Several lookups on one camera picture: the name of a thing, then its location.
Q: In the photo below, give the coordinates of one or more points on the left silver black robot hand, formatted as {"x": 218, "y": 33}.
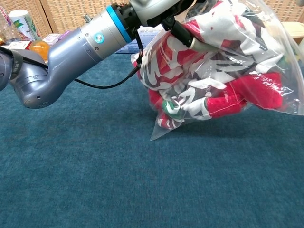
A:
{"x": 154, "y": 12}

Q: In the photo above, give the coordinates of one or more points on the red white black clothes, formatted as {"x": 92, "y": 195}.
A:
{"x": 225, "y": 71}

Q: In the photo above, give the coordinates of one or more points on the clear plastic zip bag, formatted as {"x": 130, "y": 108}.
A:
{"x": 273, "y": 23}

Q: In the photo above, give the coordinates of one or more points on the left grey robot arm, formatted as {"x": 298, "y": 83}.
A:
{"x": 71, "y": 52}

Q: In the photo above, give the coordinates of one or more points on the white blue tissue pack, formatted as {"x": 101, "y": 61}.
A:
{"x": 152, "y": 35}

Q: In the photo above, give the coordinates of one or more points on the woven folding screen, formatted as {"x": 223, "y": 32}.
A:
{"x": 69, "y": 14}

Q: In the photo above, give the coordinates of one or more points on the pale purple soap box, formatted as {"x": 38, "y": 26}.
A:
{"x": 51, "y": 38}

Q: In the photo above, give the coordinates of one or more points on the orange jelly cup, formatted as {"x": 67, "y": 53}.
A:
{"x": 40, "y": 48}

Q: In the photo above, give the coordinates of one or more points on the white lidded green drink cup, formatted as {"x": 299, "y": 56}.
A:
{"x": 22, "y": 23}

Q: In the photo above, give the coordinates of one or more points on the white red cardboard box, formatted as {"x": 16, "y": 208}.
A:
{"x": 19, "y": 44}

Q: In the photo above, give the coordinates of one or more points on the blue carpet table cover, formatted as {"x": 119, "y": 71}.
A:
{"x": 118, "y": 166}

